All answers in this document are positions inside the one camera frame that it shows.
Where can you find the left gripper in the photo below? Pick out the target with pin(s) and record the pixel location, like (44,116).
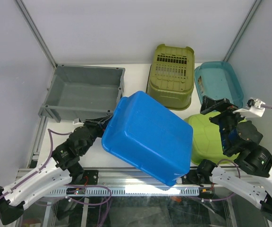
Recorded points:
(99,124)

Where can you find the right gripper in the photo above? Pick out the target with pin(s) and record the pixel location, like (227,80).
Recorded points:
(208,104)

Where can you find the teal translucent container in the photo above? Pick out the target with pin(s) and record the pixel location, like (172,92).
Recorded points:
(217,80)

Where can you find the lime green basin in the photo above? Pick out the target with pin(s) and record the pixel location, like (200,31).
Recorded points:
(206,139)

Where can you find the grey plastic crate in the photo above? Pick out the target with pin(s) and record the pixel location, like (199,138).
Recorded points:
(83,92)

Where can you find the olive slotted basket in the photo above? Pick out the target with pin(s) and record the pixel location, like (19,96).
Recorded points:
(171,77)

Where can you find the blue plastic tub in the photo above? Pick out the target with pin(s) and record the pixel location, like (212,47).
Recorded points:
(150,137)

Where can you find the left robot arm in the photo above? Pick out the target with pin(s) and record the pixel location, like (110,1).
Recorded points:
(61,167)

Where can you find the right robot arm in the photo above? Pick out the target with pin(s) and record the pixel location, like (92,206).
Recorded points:
(256,162)

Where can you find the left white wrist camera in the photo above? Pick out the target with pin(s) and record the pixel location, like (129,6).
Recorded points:
(77,121)

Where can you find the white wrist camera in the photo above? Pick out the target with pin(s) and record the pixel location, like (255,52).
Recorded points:
(77,121)
(254,109)

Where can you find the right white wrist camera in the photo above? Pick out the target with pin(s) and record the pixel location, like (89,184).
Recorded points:
(254,109)

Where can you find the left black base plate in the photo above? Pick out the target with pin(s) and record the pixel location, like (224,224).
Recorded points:
(88,177)

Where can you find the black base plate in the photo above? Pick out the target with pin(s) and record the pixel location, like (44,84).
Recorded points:
(193,177)
(88,177)

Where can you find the aluminium mounting rail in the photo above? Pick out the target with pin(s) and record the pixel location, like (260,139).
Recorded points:
(120,177)

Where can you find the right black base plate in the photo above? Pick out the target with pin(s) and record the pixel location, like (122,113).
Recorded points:
(193,177)

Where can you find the white slotted cable duct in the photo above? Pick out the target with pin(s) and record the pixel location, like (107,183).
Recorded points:
(130,190)

